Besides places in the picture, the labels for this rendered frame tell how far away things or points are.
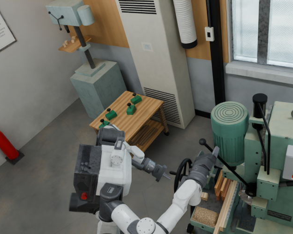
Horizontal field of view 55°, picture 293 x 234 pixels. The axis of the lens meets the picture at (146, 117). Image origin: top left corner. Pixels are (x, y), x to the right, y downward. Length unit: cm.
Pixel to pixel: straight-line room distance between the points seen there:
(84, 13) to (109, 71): 83
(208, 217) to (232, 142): 50
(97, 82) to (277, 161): 254
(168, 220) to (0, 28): 314
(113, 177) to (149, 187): 158
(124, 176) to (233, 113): 63
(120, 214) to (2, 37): 297
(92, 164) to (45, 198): 201
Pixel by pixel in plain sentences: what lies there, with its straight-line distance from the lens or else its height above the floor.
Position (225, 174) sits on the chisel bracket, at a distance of 173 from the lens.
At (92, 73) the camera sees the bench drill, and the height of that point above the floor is 74.
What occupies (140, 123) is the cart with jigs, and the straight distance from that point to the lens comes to 290.
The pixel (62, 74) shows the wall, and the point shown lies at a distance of 436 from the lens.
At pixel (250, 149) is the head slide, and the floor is 135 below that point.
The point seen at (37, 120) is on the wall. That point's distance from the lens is 429.
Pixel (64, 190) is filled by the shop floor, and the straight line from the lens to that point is 340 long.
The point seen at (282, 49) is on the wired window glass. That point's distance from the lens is 276.
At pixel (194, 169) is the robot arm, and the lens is 133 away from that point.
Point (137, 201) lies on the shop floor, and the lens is 296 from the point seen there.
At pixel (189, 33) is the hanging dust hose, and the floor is 123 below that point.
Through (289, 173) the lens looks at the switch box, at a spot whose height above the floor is 137.
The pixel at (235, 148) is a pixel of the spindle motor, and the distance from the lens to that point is 145.
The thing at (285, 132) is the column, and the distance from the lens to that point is 128.
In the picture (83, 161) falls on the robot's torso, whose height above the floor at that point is 141.
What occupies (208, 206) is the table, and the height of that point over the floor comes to 90.
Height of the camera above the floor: 244
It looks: 40 degrees down
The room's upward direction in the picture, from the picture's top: 18 degrees counter-clockwise
